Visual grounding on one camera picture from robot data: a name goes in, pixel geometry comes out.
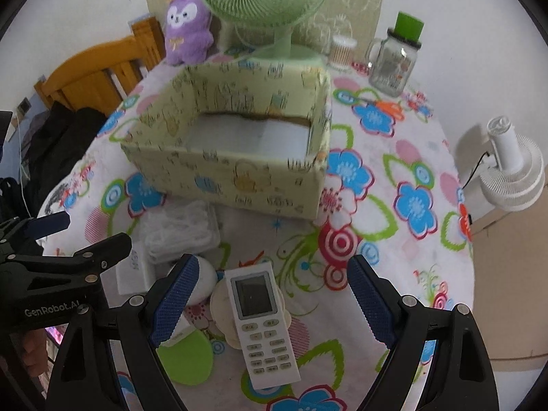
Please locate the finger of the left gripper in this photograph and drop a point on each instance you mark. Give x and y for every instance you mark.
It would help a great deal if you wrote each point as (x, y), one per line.
(17, 231)
(96, 258)

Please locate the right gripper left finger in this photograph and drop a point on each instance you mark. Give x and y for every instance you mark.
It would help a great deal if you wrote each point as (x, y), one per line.
(146, 321)

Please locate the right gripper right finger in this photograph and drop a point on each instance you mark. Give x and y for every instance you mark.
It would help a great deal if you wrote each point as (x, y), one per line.
(460, 377)

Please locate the white power adapter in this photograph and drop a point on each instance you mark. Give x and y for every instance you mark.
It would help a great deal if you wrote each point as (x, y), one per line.
(135, 274)

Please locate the white oval earbud case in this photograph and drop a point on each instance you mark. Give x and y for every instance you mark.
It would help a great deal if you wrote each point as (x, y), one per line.
(204, 281)

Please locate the round cream compact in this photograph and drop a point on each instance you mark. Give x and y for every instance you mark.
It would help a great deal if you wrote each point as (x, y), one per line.
(222, 313)

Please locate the clear box of floss picks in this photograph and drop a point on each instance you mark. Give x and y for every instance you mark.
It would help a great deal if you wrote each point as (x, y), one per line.
(180, 226)

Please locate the white remote control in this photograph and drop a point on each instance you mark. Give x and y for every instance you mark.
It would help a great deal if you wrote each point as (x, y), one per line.
(259, 318)

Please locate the black clothing on chair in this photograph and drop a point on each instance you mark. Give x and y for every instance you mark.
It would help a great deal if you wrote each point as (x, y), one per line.
(56, 147)

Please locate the floral tablecloth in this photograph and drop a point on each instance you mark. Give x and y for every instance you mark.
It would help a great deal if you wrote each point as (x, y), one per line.
(391, 193)

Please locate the wooden chair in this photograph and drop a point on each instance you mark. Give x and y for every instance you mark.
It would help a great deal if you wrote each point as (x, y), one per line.
(100, 77)

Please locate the yellow patterned storage box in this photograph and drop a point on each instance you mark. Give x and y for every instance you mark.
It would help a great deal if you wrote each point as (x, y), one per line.
(244, 134)

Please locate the white small fan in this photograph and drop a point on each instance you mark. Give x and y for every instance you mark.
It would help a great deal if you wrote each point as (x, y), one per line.
(516, 180)

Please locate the purple plush toy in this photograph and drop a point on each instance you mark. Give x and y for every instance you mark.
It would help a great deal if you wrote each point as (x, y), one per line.
(187, 32)

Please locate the green desk fan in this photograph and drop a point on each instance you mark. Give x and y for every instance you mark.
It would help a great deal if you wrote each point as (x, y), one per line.
(265, 0)

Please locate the cotton swab container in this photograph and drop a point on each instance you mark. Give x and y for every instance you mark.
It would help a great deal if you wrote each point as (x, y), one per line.
(341, 52)

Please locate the glass mug jar green lid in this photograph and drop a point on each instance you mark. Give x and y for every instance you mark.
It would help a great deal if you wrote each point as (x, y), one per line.
(392, 59)

